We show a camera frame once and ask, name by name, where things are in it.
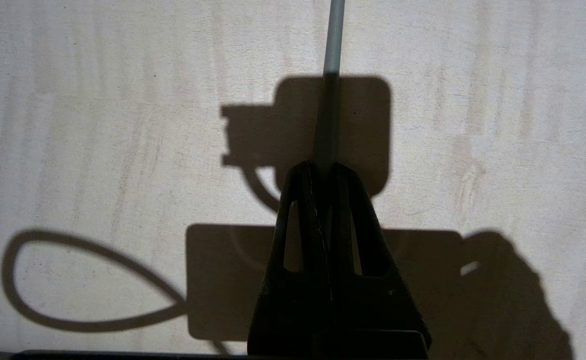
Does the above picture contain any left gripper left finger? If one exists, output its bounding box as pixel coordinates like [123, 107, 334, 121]
[247, 161, 335, 358]

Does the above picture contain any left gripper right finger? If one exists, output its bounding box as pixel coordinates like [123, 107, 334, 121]
[330, 162, 432, 359]

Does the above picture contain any pale green toothbrush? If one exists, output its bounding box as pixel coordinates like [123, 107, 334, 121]
[315, 0, 347, 168]

